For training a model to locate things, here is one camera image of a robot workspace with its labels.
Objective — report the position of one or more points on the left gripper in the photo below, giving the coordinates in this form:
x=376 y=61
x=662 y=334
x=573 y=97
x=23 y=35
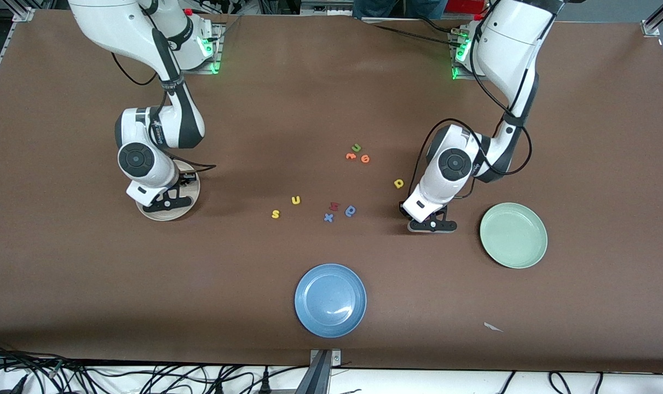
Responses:
x=402 y=210

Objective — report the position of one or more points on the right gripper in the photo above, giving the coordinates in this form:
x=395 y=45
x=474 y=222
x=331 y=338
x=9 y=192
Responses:
x=185 y=180

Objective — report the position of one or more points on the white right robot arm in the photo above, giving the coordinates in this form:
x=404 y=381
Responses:
x=161 y=126

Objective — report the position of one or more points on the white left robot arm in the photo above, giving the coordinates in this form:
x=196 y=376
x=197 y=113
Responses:
x=506 y=49

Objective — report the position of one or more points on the brown beige plate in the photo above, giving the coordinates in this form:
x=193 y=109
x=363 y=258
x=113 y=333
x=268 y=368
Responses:
x=167 y=216

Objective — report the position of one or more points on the blue foam letter a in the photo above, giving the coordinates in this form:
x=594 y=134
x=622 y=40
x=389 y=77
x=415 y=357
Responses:
x=348 y=213

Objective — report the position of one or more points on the green plate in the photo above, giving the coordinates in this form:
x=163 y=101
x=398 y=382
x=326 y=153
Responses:
x=513 y=235

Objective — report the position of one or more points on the blue plate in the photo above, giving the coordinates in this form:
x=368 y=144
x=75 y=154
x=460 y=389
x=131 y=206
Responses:
x=330 y=300

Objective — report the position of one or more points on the white paper scrap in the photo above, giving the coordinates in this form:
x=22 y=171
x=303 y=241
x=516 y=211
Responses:
x=493 y=326

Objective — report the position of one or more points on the person in blue jeans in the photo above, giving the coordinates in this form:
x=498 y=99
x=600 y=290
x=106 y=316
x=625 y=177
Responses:
x=399 y=6

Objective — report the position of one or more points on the black power plug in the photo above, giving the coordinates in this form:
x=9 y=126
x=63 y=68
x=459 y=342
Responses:
x=219 y=387
x=265 y=383

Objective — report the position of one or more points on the aluminium corner profile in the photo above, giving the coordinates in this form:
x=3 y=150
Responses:
x=653 y=24

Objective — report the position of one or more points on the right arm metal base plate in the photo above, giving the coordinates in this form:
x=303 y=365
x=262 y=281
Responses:
x=217 y=49

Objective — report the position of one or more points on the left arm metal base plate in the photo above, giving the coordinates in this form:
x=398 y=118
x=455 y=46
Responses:
x=457 y=74

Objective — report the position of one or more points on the aluminium profile bracket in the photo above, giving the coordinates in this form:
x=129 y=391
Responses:
x=320 y=377

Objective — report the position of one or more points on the aluminium table edge rail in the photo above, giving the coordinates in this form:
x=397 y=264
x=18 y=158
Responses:
x=3 y=54

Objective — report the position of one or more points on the aluminium corner bracket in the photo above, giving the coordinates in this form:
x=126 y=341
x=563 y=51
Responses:
x=23 y=15

